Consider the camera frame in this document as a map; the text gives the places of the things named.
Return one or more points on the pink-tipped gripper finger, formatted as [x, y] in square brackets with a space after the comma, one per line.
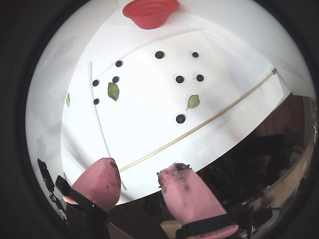
[99, 184]
[189, 194]

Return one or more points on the small dark blueberry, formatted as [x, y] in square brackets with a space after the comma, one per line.
[200, 78]
[195, 54]
[119, 63]
[96, 83]
[96, 101]
[179, 79]
[115, 79]
[159, 54]

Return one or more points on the red collapsible silicone cup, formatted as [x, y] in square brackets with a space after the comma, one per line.
[149, 17]

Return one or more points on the thin white rod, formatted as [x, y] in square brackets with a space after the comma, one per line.
[104, 140]

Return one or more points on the black jointed holder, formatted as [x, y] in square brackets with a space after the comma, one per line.
[45, 171]

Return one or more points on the long wooden stick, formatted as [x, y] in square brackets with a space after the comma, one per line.
[179, 137]

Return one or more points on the large dark blueberry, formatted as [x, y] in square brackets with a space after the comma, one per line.
[180, 119]

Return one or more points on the small pale green leaf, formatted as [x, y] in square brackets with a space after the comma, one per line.
[67, 100]

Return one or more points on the green leaf with stem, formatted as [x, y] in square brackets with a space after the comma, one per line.
[193, 101]

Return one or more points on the large green leaf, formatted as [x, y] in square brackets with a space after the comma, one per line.
[113, 90]

